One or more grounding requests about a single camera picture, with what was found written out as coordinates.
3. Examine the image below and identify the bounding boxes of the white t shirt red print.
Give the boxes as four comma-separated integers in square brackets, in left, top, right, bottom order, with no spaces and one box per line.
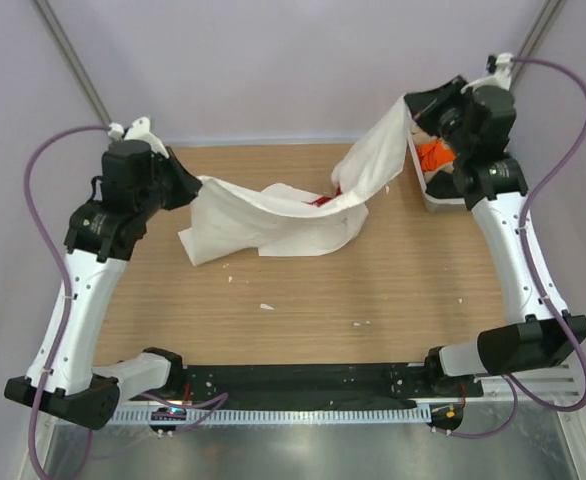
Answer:
[178,99,410,266]

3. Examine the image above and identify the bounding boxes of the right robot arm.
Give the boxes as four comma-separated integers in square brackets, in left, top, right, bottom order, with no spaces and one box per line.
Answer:
[404,77,586,382]

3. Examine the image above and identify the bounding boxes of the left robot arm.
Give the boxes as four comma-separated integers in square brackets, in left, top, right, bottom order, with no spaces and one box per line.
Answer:
[4,137,202,430]

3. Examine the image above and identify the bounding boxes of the beige garment in basket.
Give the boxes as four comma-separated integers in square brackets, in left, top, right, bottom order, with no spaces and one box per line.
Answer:
[410,125,437,146]

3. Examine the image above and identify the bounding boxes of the orange garment in basket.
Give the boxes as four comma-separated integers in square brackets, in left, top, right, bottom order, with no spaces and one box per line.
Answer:
[416,140,455,173]

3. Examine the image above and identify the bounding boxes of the black garment in basket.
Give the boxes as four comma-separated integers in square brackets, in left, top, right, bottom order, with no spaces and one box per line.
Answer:
[425,171,461,200]

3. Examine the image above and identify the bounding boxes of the white plastic basket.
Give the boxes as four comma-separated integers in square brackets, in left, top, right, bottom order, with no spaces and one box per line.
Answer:
[407,136,465,213]

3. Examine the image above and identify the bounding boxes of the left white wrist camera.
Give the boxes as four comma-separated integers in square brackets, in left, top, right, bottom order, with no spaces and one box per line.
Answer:
[107,116,169,158]

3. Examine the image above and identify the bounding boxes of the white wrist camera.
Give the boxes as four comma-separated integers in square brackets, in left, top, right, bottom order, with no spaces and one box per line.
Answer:
[461,53,513,93]
[107,116,169,158]

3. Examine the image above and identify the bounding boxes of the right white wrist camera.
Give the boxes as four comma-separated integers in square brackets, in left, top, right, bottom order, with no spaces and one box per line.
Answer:
[461,53,513,93]

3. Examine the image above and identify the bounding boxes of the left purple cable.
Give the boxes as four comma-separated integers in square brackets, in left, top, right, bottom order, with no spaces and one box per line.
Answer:
[24,125,229,480]

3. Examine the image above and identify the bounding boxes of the purple cable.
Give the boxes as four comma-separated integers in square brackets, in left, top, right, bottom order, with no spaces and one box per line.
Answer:
[442,55,586,440]
[24,125,229,480]

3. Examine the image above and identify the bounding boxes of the right corner aluminium post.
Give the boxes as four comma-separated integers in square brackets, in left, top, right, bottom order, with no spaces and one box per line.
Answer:
[510,0,567,91]

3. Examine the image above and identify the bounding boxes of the corner aluminium post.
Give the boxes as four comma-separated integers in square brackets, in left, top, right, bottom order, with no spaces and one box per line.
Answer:
[31,0,112,124]
[510,0,567,91]

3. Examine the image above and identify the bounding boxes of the left corner aluminium post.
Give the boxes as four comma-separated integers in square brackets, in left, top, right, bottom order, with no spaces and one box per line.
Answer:
[31,0,112,124]

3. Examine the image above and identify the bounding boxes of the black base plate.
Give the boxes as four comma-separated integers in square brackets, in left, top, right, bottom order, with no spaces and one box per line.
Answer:
[185,363,483,411]

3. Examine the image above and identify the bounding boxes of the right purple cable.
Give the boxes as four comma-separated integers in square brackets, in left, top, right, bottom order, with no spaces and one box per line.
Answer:
[442,55,586,440]

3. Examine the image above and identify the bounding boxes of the aluminium rail frame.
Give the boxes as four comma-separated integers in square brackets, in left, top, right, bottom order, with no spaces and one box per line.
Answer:
[478,364,581,403]

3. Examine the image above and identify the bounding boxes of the white slotted cable duct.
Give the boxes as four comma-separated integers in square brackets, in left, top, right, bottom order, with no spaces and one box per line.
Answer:
[107,404,432,426]

